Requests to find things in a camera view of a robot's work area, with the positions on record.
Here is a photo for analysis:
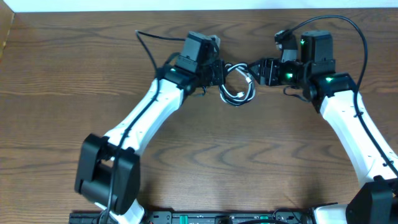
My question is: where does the black USB cable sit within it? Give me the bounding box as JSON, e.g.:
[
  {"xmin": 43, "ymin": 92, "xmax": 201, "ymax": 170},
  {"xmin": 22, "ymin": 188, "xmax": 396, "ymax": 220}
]
[{"xmin": 218, "ymin": 63, "xmax": 257, "ymax": 108}]

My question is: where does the white USB cable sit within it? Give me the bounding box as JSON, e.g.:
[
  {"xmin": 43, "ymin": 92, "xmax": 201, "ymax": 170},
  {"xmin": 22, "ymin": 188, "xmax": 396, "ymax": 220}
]
[{"xmin": 219, "ymin": 63, "xmax": 256, "ymax": 105}]

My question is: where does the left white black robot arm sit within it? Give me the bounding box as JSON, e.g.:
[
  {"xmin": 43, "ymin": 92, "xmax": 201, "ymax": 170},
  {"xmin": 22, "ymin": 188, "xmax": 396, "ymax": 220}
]
[{"xmin": 75, "ymin": 31, "xmax": 224, "ymax": 223}]

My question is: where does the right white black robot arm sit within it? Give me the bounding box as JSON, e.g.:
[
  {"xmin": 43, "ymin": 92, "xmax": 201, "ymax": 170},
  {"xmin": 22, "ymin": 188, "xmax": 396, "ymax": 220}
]
[{"xmin": 249, "ymin": 30, "xmax": 397, "ymax": 223}]

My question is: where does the cardboard box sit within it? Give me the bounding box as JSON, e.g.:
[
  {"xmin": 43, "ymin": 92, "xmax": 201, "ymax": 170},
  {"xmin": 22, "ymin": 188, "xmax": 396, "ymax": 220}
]
[{"xmin": 0, "ymin": 0, "xmax": 14, "ymax": 56}]

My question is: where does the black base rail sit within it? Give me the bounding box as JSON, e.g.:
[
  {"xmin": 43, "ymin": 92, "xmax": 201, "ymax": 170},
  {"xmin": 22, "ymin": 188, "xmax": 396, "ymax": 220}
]
[{"xmin": 68, "ymin": 207, "xmax": 318, "ymax": 224}]

